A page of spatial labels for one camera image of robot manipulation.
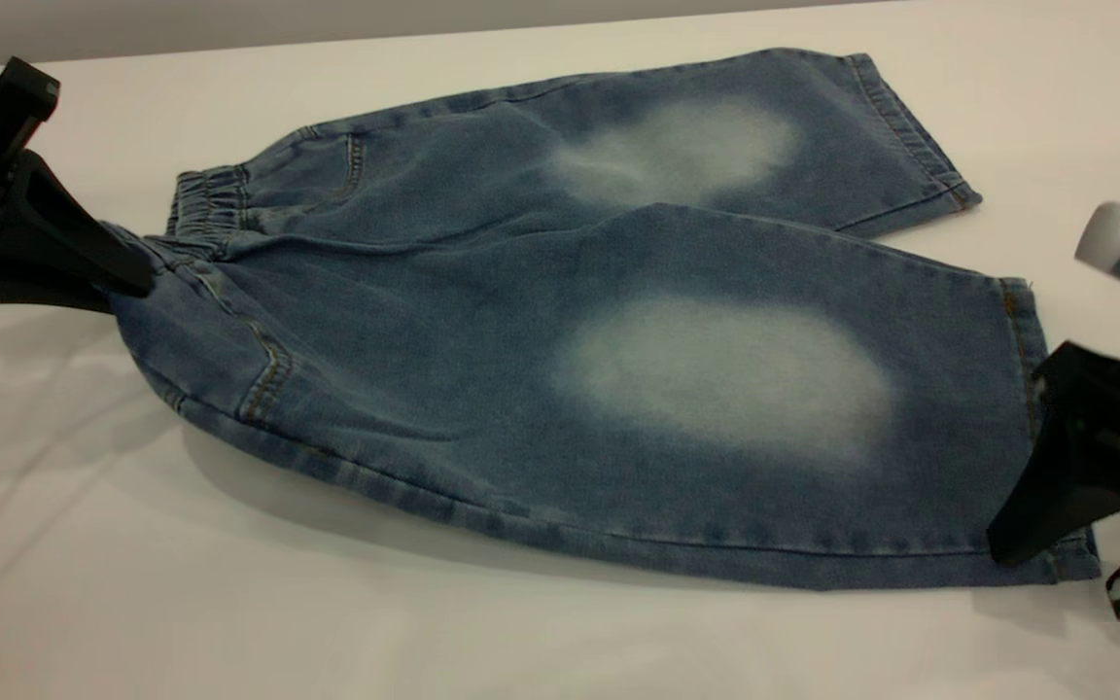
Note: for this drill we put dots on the blue denim kids pants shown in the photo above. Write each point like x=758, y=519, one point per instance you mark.
x=443, y=389

